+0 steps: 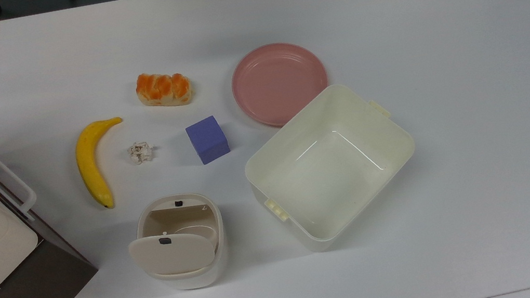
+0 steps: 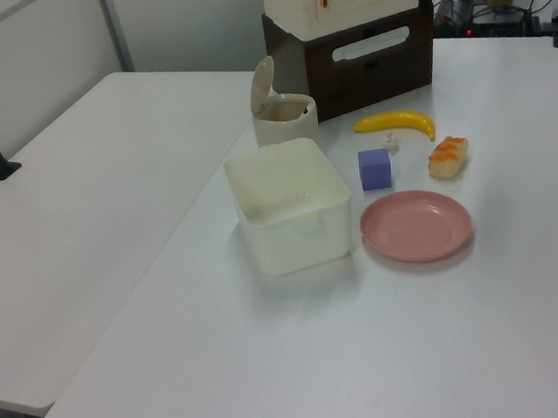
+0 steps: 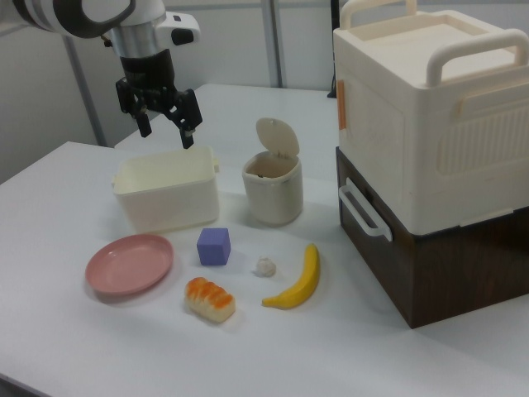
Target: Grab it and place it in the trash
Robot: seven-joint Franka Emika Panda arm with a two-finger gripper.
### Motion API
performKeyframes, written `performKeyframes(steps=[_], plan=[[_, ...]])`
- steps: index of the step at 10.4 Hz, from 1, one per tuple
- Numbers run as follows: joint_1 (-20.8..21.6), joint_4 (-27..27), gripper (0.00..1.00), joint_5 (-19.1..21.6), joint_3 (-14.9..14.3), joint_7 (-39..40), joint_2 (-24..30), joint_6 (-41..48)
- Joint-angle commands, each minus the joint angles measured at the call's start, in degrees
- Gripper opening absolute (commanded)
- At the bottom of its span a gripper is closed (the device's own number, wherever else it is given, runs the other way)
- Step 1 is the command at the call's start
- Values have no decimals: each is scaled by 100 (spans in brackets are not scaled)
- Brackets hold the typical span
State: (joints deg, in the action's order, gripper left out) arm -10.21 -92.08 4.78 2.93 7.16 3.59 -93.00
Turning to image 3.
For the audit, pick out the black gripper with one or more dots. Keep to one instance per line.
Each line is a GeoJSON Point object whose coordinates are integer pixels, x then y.
{"type": "Point", "coordinates": [145, 70]}

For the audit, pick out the white paper ball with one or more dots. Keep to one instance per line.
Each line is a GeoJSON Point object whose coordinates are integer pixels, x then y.
{"type": "Point", "coordinates": [264, 266]}

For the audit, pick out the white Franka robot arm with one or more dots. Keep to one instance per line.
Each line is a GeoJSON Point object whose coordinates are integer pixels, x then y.
{"type": "Point", "coordinates": [103, 16]}

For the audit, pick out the cream trash can with lid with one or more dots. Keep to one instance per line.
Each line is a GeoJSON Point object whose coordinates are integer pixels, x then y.
{"type": "Point", "coordinates": [273, 182]}

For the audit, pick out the cream rectangular plastic tub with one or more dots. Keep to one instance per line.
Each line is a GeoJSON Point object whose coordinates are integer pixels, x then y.
{"type": "Point", "coordinates": [167, 186]}

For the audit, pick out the purple cube block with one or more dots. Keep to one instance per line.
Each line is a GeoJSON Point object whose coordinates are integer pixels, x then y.
{"type": "Point", "coordinates": [213, 247]}

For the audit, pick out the pink plastic plate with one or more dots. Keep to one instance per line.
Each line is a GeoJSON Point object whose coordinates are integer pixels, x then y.
{"type": "Point", "coordinates": [130, 263]}

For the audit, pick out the toy bread loaf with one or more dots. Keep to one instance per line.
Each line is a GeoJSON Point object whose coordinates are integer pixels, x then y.
{"type": "Point", "coordinates": [209, 298]}

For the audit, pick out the yellow toy banana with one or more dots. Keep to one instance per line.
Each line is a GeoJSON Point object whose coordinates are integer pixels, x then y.
{"type": "Point", "coordinates": [299, 281]}

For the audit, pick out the cream plastic microwave box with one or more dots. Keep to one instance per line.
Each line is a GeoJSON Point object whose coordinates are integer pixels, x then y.
{"type": "Point", "coordinates": [430, 107]}

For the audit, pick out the dark wooden drawer cabinet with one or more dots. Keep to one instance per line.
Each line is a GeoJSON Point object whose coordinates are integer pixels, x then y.
{"type": "Point", "coordinates": [425, 264]}

